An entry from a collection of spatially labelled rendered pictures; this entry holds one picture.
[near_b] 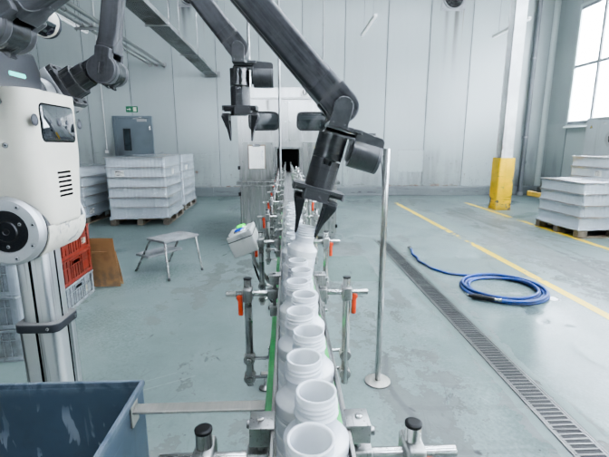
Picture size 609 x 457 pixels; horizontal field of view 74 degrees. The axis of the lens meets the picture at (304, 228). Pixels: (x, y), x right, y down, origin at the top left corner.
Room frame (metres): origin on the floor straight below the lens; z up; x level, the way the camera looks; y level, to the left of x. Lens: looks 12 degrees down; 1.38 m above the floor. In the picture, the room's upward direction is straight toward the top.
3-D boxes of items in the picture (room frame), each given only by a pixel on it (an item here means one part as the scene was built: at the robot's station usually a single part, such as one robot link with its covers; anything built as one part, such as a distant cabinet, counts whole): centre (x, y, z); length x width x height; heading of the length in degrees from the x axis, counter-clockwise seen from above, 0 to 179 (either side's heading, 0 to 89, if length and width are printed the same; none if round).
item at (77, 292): (3.35, 2.18, 0.11); 0.61 x 0.41 x 0.22; 5
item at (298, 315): (0.50, 0.01, 1.08); 0.06 x 0.06 x 0.17
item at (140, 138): (10.76, 4.46, 1.05); 1.00 x 0.10 x 2.10; 93
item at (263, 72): (1.24, 0.15, 1.60); 0.12 x 0.09 x 0.12; 93
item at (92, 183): (7.51, 4.31, 0.50); 1.23 x 1.05 x 1.00; 1
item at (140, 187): (7.48, 2.91, 0.59); 1.24 x 1.03 x 1.17; 5
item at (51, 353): (0.99, 0.67, 0.74); 0.11 x 0.11 x 0.40; 3
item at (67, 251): (3.36, 2.18, 0.55); 0.61 x 0.41 x 0.22; 5
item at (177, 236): (4.30, 1.51, 0.21); 0.61 x 0.47 x 0.41; 56
